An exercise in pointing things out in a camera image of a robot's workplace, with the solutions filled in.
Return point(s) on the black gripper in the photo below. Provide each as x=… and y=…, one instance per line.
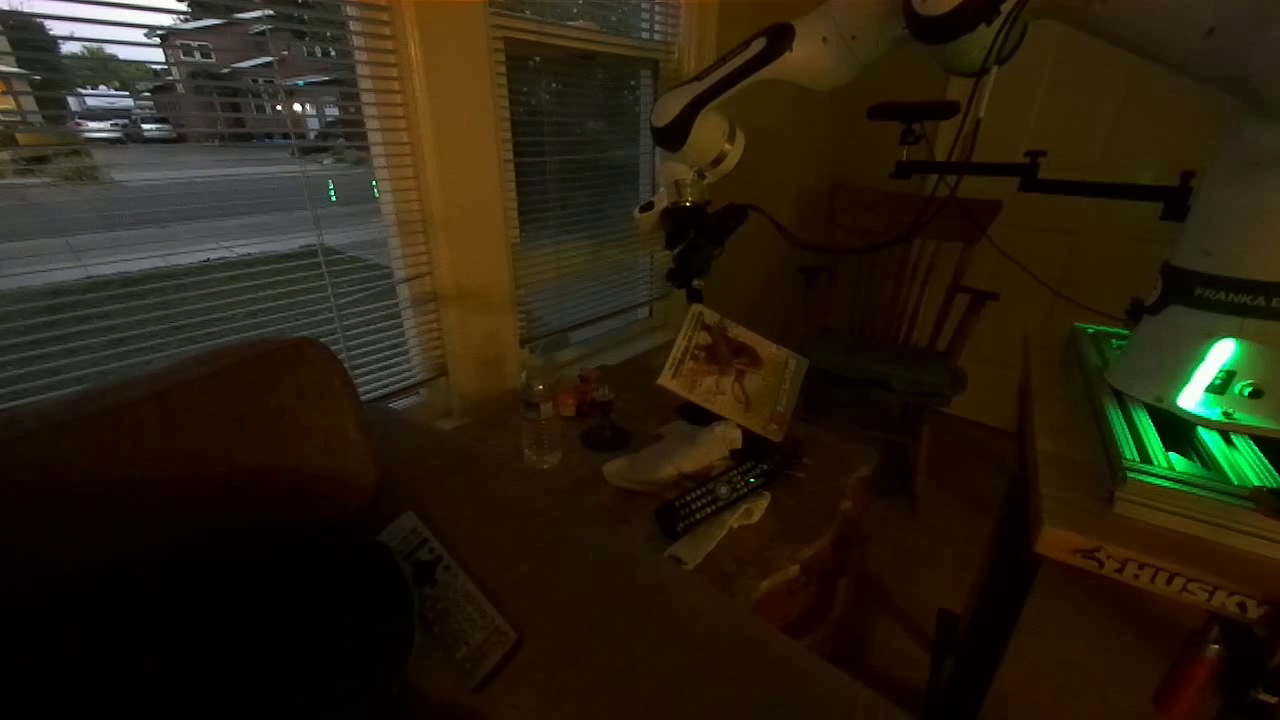
x=704, y=229

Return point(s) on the Husky tool cart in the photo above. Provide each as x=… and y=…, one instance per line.
x=1145, y=563

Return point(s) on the wooden chair with green cushion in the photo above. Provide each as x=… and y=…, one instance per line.
x=886, y=373

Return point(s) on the small white cloth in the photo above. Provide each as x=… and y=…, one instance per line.
x=713, y=530

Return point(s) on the white printed card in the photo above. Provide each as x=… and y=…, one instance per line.
x=446, y=603

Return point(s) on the narrow window blind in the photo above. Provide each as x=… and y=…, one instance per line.
x=584, y=175

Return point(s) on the wide window blind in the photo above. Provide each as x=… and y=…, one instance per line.
x=173, y=306

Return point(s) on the red bottle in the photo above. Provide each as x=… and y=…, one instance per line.
x=1188, y=675

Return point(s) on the clear plastic bottle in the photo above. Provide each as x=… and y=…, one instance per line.
x=542, y=425

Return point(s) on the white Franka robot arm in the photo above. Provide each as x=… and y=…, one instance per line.
x=1243, y=161

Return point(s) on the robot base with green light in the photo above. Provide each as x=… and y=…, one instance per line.
x=1192, y=387

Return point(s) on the parked car outside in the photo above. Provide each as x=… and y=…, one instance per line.
x=105, y=113

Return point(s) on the black remote control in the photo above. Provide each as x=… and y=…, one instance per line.
x=722, y=492

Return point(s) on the dark upright panel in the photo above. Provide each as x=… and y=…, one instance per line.
x=994, y=585

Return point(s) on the red toy car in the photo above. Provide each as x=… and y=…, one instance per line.
x=584, y=398

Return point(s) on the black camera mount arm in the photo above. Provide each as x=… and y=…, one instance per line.
x=1043, y=181

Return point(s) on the mammoth picture book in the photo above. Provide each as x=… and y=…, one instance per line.
x=735, y=371

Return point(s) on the small black round stand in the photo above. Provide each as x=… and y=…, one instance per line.
x=607, y=438

